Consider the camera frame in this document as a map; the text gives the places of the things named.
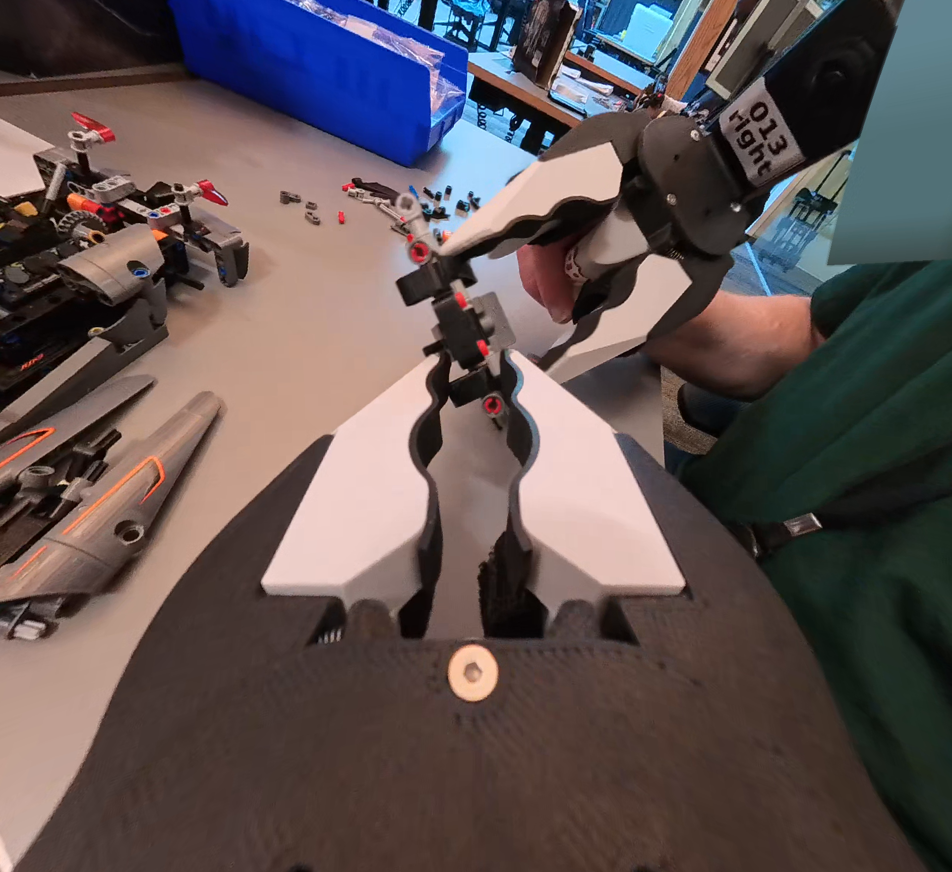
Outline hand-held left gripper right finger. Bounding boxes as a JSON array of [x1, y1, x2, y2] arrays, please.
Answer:
[[477, 350, 687, 639]]

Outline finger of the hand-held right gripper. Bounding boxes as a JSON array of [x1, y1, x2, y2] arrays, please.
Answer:
[[540, 257, 694, 384], [443, 142, 635, 261]]

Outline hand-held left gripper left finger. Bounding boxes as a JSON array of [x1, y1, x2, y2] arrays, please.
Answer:
[[260, 357, 449, 639]]

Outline black grey lego subassembly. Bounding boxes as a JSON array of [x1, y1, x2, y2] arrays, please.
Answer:
[[394, 191, 518, 434]]

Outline lego car chassis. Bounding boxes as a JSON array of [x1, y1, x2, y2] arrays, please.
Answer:
[[0, 112, 250, 442]]

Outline person's right forearm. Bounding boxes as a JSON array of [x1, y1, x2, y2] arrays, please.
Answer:
[[643, 291, 823, 399]]

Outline scattered lego pieces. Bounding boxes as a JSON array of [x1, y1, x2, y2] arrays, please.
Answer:
[[342, 176, 484, 228]]

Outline grey lego wing assembly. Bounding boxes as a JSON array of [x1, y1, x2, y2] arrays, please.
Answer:
[[0, 391, 224, 642]]

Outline person's right hand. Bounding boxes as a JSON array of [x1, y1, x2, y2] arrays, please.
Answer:
[[517, 234, 596, 326]]

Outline background desk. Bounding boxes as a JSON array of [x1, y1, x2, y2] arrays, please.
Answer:
[[469, 50, 670, 153]]

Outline person's blue jeans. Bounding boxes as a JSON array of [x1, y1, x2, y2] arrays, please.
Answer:
[[664, 383, 737, 475]]

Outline dark cardboard box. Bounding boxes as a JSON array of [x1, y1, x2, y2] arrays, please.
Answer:
[[513, 0, 583, 89]]

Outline computer monitor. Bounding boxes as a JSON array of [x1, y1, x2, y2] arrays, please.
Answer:
[[703, 0, 828, 101]]

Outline clear plastic bags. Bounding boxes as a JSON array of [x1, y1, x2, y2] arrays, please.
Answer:
[[271, 0, 466, 116]]

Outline blue storage bin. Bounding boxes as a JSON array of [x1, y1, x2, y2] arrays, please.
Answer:
[[149, 0, 470, 168]]

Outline wooden post with red bracket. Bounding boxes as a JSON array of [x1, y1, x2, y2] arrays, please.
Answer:
[[668, 0, 789, 101]]

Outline black strap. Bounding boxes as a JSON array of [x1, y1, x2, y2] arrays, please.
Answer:
[[736, 511, 824, 561]]

